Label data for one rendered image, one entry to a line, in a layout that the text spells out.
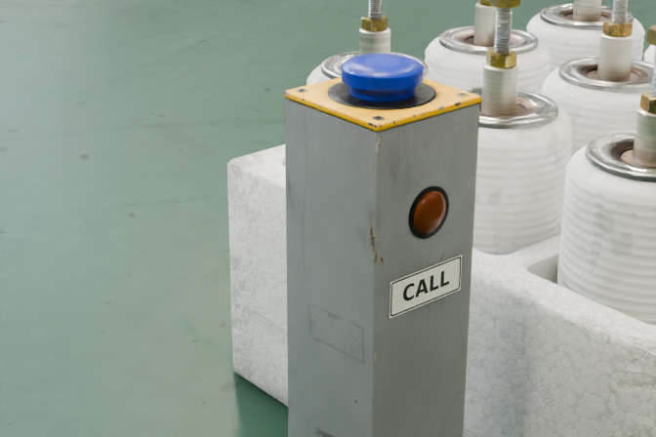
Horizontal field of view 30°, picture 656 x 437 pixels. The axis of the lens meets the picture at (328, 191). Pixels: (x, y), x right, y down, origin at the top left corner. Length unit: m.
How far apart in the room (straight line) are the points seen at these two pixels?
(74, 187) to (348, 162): 0.81
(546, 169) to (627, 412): 0.17
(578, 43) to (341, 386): 0.45
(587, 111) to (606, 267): 0.17
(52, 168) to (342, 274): 0.85
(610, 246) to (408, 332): 0.14
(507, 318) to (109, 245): 0.58
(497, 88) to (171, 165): 0.69
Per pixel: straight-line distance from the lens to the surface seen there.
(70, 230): 1.25
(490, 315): 0.73
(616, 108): 0.84
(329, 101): 0.59
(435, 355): 0.64
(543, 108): 0.79
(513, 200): 0.76
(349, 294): 0.61
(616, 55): 0.87
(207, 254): 1.18
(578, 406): 0.71
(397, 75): 0.59
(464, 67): 0.91
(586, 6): 1.03
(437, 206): 0.60
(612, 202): 0.69
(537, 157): 0.76
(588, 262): 0.71
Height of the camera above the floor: 0.49
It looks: 22 degrees down
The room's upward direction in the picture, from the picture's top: straight up
